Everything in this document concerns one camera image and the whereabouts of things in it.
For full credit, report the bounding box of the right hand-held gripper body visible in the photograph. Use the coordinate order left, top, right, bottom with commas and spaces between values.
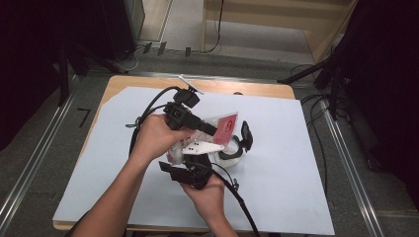
169, 141, 225, 191

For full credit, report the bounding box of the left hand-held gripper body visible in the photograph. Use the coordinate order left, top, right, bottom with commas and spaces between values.
163, 74, 206, 131

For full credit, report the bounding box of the red and white pouch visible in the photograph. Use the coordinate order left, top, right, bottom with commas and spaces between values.
167, 112, 239, 166

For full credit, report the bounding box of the person's right hand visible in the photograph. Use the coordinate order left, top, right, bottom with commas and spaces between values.
180, 174, 226, 218

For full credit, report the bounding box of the person's left hand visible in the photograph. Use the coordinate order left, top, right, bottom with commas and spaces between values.
132, 113, 196, 164

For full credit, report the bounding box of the wooden table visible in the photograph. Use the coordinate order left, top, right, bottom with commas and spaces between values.
52, 75, 295, 233

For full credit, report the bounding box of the white paper sheet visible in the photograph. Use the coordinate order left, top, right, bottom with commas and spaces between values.
52, 86, 335, 236

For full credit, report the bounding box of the black cabinet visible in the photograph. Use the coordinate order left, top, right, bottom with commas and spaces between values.
98, 0, 146, 60

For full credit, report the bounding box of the black metal stand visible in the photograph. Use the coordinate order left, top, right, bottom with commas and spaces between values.
58, 42, 127, 107

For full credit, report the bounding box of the black tripod stand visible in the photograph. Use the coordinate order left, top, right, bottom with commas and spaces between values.
276, 48, 350, 121

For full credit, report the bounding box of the wooden shelf unit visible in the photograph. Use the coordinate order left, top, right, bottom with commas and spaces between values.
202, 0, 359, 63

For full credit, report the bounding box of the black curtain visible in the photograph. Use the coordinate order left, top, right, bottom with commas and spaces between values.
332, 0, 419, 211
0, 0, 127, 152

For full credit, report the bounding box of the white floor cable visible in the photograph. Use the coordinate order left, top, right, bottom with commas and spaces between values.
113, 45, 147, 73

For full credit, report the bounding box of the black hanging cable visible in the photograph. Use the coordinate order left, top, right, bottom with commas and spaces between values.
204, 0, 225, 54

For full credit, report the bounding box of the black floor cable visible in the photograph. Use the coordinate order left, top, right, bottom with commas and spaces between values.
290, 63, 332, 198

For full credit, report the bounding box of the metal floor rail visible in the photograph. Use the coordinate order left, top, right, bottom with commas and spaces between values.
320, 98, 384, 237
0, 75, 78, 226

